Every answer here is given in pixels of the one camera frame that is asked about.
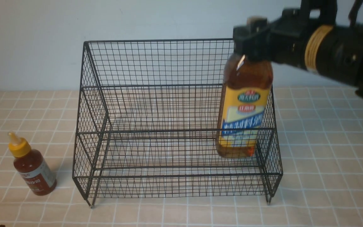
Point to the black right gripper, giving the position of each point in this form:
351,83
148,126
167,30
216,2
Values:
283,42

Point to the large amber cooking wine bottle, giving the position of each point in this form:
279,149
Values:
244,97

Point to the small red sauce bottle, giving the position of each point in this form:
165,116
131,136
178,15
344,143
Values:
31,166

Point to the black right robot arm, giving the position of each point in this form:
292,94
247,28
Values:
334,51

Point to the black wire mesh shelf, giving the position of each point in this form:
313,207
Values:
147,124

